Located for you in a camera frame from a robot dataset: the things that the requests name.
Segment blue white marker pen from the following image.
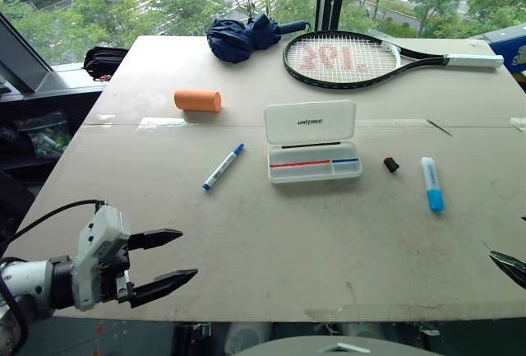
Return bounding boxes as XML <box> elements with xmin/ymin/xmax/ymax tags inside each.
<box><xmin>201</xmin><ymin>142</ymin><xmax>246</xmax><ymax>192</ymax></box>

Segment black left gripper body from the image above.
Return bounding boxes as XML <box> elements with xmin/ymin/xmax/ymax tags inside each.
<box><xmin>95</xmin><ymin>235</ymin><xmax>139</xmax><ymax>306</ymax></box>

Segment black bag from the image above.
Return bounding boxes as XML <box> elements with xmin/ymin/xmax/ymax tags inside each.
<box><xmin>83</xmin><ymin>46</ymin><xmax>129</xmax><ymax>82</ymax></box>

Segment orange foam cylinder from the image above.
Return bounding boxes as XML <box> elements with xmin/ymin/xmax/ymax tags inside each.
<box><xmin>173</xmin><ymin>89</ymin><xmax>223</xmax><ymax>113</ymax></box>

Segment black white tennis racket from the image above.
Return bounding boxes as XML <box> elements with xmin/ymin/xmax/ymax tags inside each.
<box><xmin>282</xmin><ymin>30</ymin><xmax>505</xmax><ymax>90</ymax></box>

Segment clear plastic pencil case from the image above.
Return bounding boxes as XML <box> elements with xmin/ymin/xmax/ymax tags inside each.
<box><xmin>263</xmin><ymin>99</ymin><xmax>363</xmax><ymax>185</ymax></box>

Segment blue yellow box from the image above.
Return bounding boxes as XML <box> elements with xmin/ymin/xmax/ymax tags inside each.
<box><xmin>480</xmin><ymin>25</ymin><xmax>526</xmax><ymax>74</ymax></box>

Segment clear bag of small items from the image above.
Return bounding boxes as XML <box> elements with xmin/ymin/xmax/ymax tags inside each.
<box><xmin>14</xmin><ymin>111</ymin><xmax>71</xmax><ymax>158</ymax></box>

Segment navy folded umbrella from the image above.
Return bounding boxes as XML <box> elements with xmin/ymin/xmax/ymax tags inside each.
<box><xmin>205</xmin><ymin>13</ymin><xmax>310</xmax><ymax>64</ymax></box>

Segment blue white highlighter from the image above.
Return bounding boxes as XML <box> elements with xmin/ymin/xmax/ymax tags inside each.
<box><xmin>420</xmin><ymin>156</ymin><xmax>446</xmax><ymax>213</ymax></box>

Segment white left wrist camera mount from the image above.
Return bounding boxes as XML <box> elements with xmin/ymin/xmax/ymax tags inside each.
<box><xmin>72</xmin><ymin>205</ymin><xmax>132</xmax><ymax>312</ymax></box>

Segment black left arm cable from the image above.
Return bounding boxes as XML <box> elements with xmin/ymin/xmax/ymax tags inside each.
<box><xmin>0</xmin><ymin>198</ymin><xmax>108</xmax><ymax>250</ymax></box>

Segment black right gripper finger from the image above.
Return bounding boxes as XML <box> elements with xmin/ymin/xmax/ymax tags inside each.
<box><xmin>487</xmin><ymin>250</ymin><xmax>526</xmax><ymax>291</ymax></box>

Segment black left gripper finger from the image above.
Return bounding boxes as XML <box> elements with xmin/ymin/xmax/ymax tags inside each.
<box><xmin>127</xmin><ymin>228</ymin><xmax>184</xmax><ymax>252</ymax></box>
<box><xmin>127</xmin><ymin>267</ymin><xmax>199</xmax><ymax>309</ymax></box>

